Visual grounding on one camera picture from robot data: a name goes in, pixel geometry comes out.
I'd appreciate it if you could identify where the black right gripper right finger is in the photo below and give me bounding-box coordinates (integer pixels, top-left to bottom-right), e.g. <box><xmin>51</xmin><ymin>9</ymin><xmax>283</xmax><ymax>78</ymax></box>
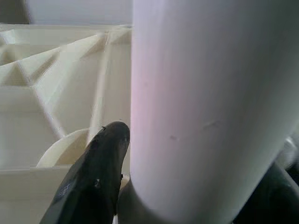
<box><xmin>233</xmin><ymin>161</ymin><xmax>299</xmax><ymax>224</ymax></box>

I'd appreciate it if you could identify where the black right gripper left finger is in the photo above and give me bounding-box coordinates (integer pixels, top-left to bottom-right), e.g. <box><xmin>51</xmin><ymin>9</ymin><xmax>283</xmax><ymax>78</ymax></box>
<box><xmin>41</xmin><ymin>121</ymin><xmax>130</xmax><ymax>224</ymax></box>

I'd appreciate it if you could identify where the white plastic children table top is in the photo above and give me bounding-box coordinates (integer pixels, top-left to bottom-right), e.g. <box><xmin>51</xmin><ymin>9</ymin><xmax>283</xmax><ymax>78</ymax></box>
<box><xmin>0</xmin><ymin>23</ymin><xmax>134</xmax><ymax>224</ymax></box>

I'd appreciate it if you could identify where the white plastic table leg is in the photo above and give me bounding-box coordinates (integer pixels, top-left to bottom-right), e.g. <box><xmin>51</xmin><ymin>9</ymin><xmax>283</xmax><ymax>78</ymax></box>
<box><xmin>116</xmin><ymin>0</ymin><xmax>299</xmax><ymax>224</ymax></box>

